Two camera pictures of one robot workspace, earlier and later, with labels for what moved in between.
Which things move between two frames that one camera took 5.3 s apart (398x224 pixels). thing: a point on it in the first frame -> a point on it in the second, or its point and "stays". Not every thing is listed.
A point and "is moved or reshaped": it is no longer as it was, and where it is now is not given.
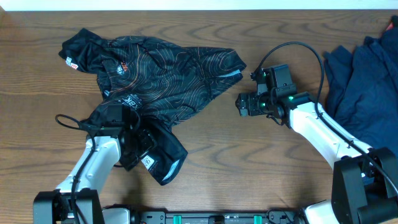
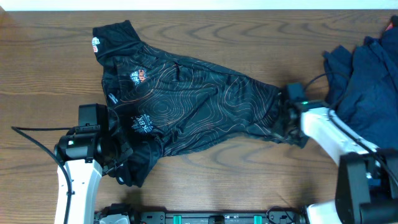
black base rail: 272,216 stays
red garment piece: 391,26 stays
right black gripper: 248,99 -> 301,141
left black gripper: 147,141 -> 126,150
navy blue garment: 361,88 stays
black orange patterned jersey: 158,80 is moved or reshaped
